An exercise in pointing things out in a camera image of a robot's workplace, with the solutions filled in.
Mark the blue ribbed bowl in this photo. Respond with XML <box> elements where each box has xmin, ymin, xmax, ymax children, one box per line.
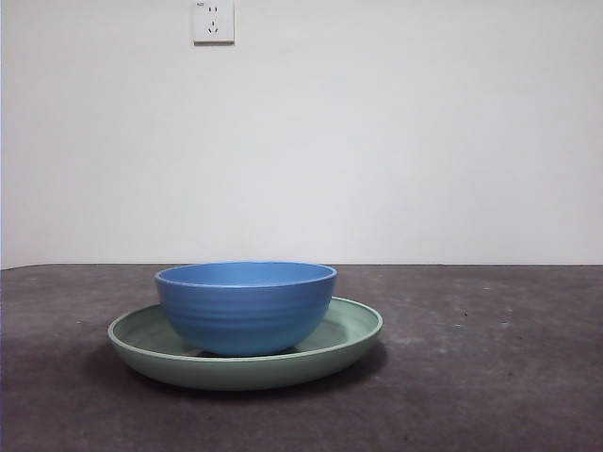
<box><xmin>154</xmin><ymin>261</ymin><xmax>338</xmax><ymax>358</ymax></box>

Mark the pale green round plate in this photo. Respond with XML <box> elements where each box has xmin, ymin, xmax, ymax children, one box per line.
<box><xmin>106</xmin><ymin>295</ymin><xmax>383</xmax><ymax>392</ymax></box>

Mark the white wall socket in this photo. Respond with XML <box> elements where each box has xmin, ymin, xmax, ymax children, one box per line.
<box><xmin>192</xmin><ymin>0</ymin><xmax>236</xmax><ymax>47</ymax></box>

